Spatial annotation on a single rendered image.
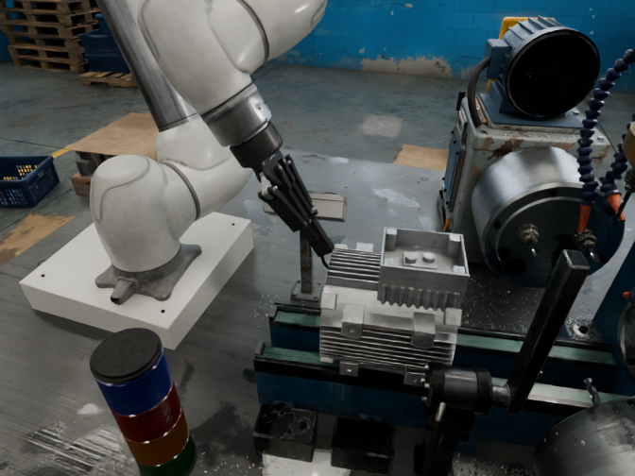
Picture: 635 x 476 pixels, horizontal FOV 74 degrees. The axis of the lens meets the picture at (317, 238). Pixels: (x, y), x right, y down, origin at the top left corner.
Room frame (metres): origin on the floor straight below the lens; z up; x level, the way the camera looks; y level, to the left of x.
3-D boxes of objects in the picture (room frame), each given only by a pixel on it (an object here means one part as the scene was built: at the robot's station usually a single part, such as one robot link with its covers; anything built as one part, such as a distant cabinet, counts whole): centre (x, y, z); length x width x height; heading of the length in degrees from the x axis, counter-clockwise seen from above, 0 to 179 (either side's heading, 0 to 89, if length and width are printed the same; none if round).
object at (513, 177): (0.80, -0.47, 1.04); 0.37 x 0.25 x 0.25; 170
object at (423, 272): (0.49, -0.16, 1.11); 0.12 x 0.11 x 0.07; 79
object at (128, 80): (5.77, 2.34, 0.39); 1.20 x 0.80 x 0.79; 79
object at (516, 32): (1.08, -0.49, 1.16); 0.33 x 0.26 x 0.42; 170
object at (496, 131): (1.04, -0.52, 0.99); 0.35 x 0.31 x 0.37; 170
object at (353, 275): (0.50, -0.12, 1.01); 0.20 x 0.19 x 0.19; 79
